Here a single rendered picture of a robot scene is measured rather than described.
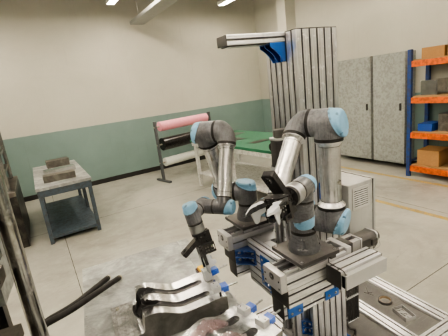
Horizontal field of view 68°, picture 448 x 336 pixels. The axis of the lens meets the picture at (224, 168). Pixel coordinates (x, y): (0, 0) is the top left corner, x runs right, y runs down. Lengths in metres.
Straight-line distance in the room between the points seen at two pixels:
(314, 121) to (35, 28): 6.96
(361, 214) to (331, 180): 0.61
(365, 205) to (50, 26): 6.99
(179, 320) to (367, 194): 1.17
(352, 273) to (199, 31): 7.76
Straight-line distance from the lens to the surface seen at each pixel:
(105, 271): 2.26
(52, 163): 6.37
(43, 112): 7.71
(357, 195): 1.92
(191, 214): 1.60
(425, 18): 6.64
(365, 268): 1.69
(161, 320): 1.57
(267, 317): 1.50
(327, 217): 1.47
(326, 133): 1.36
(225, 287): 1.66
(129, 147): 8.01
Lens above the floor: 1.82
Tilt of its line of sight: 14 degrees down
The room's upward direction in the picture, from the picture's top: 7 degrees counter-clockwise
